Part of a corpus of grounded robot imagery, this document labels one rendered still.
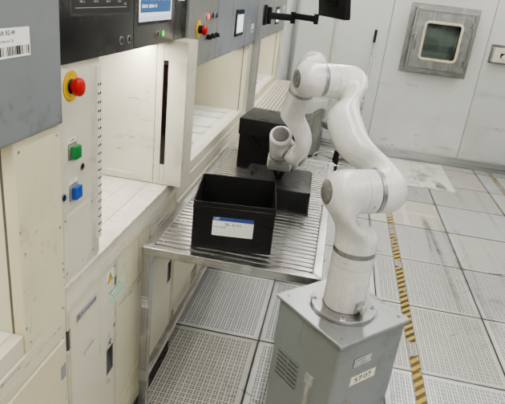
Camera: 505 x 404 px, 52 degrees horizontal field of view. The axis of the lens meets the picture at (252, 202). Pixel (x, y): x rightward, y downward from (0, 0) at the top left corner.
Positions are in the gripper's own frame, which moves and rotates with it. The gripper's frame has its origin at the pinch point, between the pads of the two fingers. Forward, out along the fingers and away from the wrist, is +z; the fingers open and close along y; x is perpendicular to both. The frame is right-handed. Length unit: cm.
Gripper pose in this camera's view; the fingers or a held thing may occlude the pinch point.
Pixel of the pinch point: (278, 172)
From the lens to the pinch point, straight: 220.2
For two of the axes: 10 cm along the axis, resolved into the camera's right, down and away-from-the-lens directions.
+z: 0.2, 3.9, 9.2
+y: -9.8, -1.5, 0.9
